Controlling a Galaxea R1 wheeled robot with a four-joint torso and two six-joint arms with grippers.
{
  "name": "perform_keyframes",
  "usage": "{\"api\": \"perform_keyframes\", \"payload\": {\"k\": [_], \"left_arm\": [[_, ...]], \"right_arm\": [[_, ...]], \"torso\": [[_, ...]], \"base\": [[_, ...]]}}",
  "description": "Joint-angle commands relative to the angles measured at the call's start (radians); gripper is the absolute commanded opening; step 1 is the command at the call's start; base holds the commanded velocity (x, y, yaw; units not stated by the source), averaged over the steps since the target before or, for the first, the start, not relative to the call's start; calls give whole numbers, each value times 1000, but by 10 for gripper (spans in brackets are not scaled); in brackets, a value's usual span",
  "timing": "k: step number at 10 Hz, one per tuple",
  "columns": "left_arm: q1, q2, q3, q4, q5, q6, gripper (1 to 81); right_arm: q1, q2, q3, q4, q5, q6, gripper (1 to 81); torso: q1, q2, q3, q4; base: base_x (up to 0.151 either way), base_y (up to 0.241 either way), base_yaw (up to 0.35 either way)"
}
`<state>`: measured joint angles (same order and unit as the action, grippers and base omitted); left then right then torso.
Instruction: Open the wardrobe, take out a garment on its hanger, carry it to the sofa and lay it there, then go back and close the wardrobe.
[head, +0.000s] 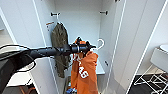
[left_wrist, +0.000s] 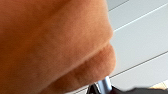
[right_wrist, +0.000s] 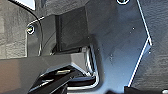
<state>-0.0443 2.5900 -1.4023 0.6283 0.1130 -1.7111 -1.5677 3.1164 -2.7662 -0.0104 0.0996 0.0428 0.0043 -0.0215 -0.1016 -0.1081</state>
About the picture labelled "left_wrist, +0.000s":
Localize white wardrobe carcass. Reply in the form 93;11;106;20
73;0;168;94

